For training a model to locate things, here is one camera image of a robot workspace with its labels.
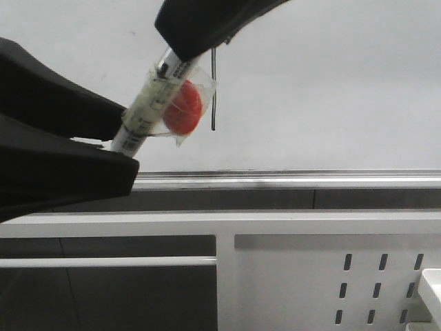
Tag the red round magnet taped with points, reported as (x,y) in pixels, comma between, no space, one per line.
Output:
(188,107)

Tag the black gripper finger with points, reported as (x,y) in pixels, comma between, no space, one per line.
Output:
(51,135)
(191,28)

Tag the white whiteboard marker black cap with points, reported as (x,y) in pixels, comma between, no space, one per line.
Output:
(164,80)

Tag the aluminium whiteboard marker tray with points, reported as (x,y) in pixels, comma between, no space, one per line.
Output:
(288,179)

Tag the large white whiteboard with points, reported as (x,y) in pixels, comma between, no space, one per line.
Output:
(312,85)

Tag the white metal pegboard frame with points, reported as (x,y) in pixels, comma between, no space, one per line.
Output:
(217,270)

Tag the white plastic bin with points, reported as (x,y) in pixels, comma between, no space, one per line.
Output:
(429,291)

